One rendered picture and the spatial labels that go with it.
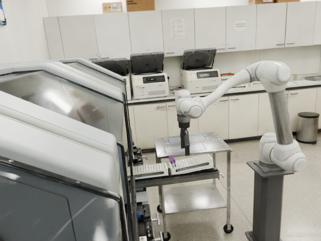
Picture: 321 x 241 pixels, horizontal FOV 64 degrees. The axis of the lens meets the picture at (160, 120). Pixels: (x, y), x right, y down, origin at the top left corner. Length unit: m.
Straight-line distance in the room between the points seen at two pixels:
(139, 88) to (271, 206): 2.53
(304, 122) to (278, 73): 3.05
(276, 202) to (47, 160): 1.98
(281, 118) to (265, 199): 0.72
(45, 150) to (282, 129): 1.56
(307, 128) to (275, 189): 2.57
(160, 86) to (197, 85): 0.58
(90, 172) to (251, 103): 4.09
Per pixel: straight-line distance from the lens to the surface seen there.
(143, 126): 4.07
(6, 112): 0.62
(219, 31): 4.45
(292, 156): 1.88
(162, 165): 1.80
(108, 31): 4.20
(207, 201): 2.48
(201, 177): 1.82
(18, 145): 0.49
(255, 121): 4.58
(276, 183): 2.18
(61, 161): 0.48
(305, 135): 4.70
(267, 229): 2.38
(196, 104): 1.46
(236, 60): 4.94
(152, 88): 3.96
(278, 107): 1.76
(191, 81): 4.06
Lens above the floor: 1.65
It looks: 16 degrees down
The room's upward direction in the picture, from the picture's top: 4 degrees counter-clockwise
